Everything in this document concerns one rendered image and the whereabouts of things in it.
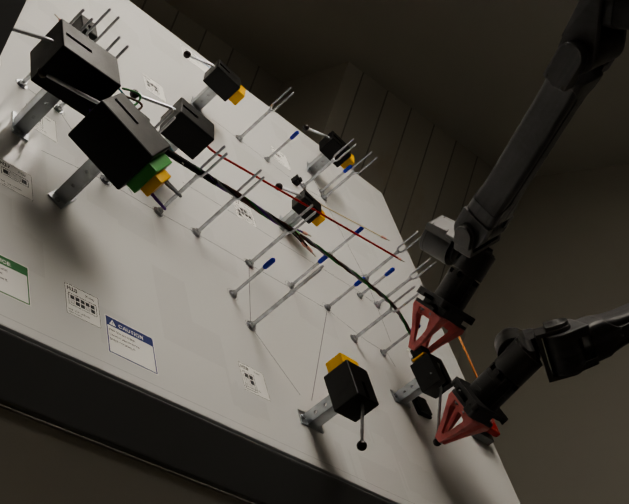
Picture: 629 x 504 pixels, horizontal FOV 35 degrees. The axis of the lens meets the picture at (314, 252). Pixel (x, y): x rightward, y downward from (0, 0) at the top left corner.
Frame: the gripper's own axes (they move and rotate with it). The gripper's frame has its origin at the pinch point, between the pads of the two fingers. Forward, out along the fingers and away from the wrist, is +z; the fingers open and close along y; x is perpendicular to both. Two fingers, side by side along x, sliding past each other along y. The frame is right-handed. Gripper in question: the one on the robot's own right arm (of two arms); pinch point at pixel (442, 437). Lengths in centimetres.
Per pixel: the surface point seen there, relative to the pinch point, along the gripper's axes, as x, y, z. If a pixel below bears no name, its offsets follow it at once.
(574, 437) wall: -80, -198, 20
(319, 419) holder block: 3.1, 31.2, 3.3
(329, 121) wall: -205, -122, 0
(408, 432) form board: -3.7, 2.3, 3.6
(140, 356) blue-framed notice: 1, 62, 5
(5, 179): -20, 78, 2
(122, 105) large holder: -21, 71, -13
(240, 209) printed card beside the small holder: -41.3, 27.8, -3.1
